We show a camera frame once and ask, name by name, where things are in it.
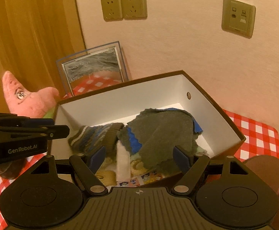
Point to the grey microfiber cloth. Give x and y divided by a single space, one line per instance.
159 157

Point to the green microfiber cloth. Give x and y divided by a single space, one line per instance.
197 150

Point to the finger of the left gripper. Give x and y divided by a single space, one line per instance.
13 120
51 132

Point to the beige sock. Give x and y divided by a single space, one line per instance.
107 177

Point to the blue microfiber cloth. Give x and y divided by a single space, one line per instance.
166 127

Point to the brown open storage box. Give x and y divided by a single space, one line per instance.
140 122

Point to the orange brown curtain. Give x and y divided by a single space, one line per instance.
34 34

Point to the striped knitted sock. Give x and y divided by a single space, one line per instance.
89 138

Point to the framed picture against wall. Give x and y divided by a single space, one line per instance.
92 69

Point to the single wall outlet plate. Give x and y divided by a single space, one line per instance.
238 18

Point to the white cloth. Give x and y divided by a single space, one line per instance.
123 170

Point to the red white checkered tablecloth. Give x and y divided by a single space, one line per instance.
256 136

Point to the double wall power socket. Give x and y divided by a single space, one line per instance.
115 10

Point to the pink starfish plush toy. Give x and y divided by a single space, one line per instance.
20 101

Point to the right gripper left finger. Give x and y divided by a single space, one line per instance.
85 167

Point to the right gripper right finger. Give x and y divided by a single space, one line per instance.
192 168

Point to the cream hair scrunchie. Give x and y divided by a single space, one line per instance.
136 166

